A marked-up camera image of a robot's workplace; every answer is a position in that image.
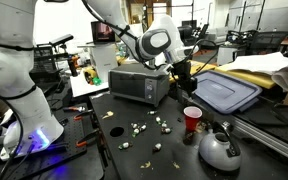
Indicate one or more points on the grey kettle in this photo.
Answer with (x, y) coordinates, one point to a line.
(219, 150)

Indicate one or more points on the small monitor screen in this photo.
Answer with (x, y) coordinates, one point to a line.
(102, 33)

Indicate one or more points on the orange handled clamp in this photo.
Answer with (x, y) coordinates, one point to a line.
(82, 111)

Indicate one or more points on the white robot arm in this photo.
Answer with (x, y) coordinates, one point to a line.
(36, 128)

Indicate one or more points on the white papers pile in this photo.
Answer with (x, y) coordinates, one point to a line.
(273, 64)

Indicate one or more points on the wrapped candy right cluster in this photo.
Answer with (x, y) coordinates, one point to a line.
(158, 120)

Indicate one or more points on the red plastic cup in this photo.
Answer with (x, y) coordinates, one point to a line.
(192, 117)

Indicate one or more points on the orange clamp lower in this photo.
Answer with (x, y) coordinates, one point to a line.
(90, 137)

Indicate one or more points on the black office chair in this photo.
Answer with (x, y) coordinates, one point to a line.
(192, 37)

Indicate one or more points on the grey toaster oven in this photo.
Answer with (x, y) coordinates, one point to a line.
(135, 82)

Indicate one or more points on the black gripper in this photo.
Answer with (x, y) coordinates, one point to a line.
(185, 81)

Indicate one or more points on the black optical breadboard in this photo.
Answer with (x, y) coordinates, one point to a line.
(40, 160)

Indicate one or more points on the blue plastic bin lid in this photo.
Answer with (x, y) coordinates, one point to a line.
(225, 93)

